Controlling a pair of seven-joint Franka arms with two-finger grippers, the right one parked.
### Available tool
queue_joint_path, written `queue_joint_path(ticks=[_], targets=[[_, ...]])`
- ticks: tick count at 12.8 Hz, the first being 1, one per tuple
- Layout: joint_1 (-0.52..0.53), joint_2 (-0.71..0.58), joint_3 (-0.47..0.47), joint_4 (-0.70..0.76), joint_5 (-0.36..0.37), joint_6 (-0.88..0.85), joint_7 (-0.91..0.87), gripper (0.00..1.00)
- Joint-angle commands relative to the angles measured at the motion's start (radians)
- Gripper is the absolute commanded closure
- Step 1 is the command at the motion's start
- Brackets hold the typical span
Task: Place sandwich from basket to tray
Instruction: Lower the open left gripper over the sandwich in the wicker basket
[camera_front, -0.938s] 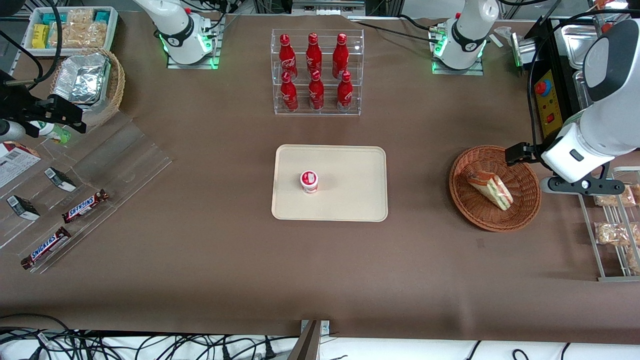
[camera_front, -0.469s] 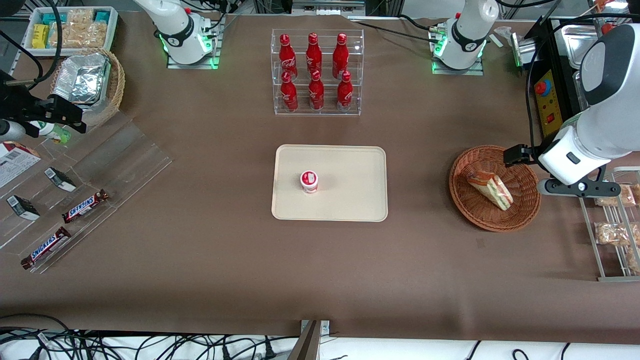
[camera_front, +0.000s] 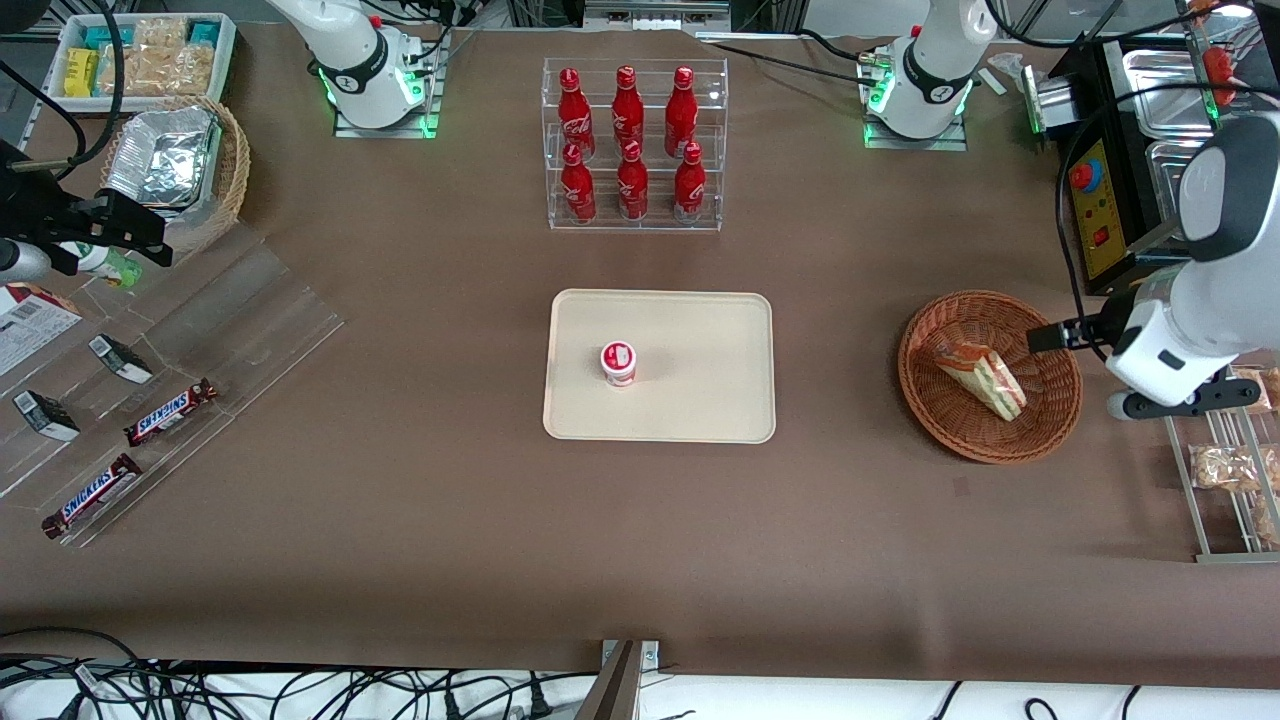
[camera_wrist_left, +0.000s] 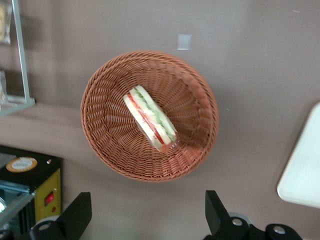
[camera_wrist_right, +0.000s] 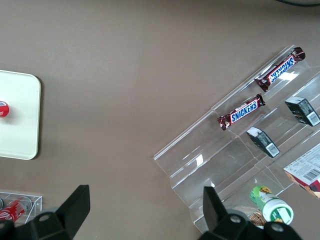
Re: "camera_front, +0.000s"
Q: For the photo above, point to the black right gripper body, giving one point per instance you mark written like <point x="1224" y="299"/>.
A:
<point x="48" y="214"/>

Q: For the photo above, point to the triangle sandwich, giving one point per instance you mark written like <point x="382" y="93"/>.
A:
<point x="985" y="380"/>

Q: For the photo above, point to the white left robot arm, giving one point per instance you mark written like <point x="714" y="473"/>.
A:
<point x="930" y="70"/>

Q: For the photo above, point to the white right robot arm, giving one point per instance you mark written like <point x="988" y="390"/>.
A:
<point x="350" y="50"/>

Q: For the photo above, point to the tan wicker basket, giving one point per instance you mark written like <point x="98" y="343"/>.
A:
<point x="235" y="170"/>

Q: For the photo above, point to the brown wicker basket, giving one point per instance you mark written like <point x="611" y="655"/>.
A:
<point x="1000" y="445"/>

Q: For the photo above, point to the beige plastic tray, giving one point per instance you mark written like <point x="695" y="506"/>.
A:
<point x="700" y="400"/>

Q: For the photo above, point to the green white small bottle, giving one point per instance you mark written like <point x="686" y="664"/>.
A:
<point x="110" y="265"/>

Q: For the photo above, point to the stacked aluminium foil trays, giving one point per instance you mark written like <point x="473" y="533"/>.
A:
<point x="160" y="160"/>

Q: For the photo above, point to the clear bag of crackers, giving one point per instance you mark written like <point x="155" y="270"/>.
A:
<point x="1225" y="468"/>
<point x="1262" y="385"/>
<point x="1268" y="520"/>

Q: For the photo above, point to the small black white box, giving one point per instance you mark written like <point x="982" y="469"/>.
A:
<point x="120" y="358"/>
<point x="46" y="415"/>

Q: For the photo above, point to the clear acrylic display stand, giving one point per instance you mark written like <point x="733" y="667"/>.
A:
<point x="250" y="320"/>

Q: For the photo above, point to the white printed carton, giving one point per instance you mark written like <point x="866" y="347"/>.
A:
<point x="30" y="325"/>

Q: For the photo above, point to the yellow snack pack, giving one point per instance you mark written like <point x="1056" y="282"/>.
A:
<point x="81" y="72"/>

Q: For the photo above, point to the clear bags of crackers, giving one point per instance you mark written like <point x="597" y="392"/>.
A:
<point x="165" y="65"/>

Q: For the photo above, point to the steel pan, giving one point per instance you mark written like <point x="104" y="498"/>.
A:
<point x="1165" y="180"/>
<point x="1165" y="90"/>

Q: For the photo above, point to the snickers chocolate bar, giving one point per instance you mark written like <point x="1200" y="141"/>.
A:
<point x="170" y="412"/>
<point x="92" y="495"/>

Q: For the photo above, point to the white plastic bin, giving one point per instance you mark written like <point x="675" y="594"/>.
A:
<point x="225" y="70"/>

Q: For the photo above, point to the red cola bottle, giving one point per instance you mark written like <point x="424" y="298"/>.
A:
<point x="574" y="110"/>
<point x="681" y="105"/>
<point x="689" y="190"/>
<point x="632" y="190"/>
<point x="627" y="105"/>
<point x="578" y="190"/>

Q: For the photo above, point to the brown table cover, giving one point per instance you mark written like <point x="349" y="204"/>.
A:
<point x="400" y="560"/>

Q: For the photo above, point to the clear acrylic bottle rack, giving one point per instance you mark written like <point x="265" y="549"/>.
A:
<point x="650" y="225"/>

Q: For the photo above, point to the red white yogurt cup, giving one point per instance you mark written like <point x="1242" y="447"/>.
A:
<point x="619" y="362"/>

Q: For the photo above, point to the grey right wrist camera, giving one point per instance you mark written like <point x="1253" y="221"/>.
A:
<point x="20" y="260"/>

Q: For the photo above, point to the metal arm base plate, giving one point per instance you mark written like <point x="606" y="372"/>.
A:
<point x="950" y="138"/>
<point x="430" y="110"/>

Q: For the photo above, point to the metal bracket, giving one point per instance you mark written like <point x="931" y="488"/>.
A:
<point x="625" y="680"/>

